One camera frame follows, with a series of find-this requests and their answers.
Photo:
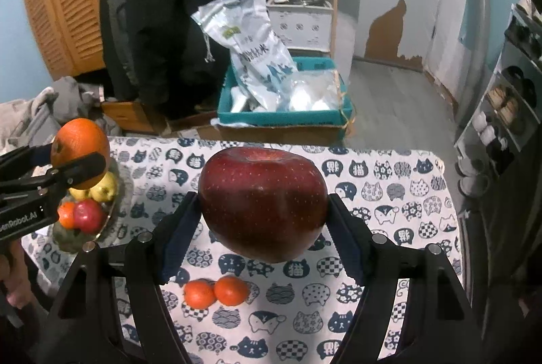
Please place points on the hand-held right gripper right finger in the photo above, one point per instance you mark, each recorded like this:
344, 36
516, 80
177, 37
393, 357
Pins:
345, 237

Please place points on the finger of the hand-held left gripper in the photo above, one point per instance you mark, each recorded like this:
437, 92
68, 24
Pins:
76, 171
40, 153

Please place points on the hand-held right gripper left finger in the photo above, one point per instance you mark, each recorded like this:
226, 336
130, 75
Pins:
182, 237

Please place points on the yellow apple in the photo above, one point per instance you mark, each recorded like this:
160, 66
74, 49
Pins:
78, 194
106, 186

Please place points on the large orange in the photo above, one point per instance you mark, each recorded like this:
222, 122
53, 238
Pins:
78, 144

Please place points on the bright red apple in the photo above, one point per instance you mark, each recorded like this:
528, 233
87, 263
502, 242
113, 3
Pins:
89, 216

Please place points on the clear glass plate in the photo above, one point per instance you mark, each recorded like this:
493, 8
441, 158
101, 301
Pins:
70, 240

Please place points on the dark red apple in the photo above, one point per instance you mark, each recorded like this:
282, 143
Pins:
262, 203

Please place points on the person's left hand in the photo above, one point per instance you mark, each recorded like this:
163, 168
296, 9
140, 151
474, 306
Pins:
10, 275

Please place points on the cat print tablecloth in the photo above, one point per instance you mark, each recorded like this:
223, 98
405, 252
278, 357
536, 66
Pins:
381, 194

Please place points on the grey crumpled jacket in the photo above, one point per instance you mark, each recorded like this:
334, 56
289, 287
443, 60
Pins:
80, 97

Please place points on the brown cardboard box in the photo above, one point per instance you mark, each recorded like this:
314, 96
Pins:
186, 122

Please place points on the flat cardboard box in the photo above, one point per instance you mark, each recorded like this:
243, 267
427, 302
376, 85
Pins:
275, 135

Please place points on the grey hanging jacket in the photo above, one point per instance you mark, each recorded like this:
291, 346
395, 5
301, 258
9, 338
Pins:
116, 42

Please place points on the clear plastic bag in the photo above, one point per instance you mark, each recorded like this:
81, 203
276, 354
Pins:
313, 93

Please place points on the wooden louvered wardrobe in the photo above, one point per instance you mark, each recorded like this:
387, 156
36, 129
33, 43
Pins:
72, 8

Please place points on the white shoes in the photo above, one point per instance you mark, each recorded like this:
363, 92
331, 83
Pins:
487, 131

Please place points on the black hanging coat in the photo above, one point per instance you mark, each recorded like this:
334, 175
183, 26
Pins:
178, 8

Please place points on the white printed rice bag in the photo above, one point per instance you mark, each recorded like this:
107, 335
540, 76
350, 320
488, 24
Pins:
250, 42

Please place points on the brown shoes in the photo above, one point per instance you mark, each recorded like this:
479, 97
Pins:
504, 103

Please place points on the white storage box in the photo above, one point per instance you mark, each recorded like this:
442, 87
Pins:
296, 27

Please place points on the grey metal door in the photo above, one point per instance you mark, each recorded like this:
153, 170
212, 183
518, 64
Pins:
461, 8

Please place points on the dark shoe rack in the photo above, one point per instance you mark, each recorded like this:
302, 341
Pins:
525, 50

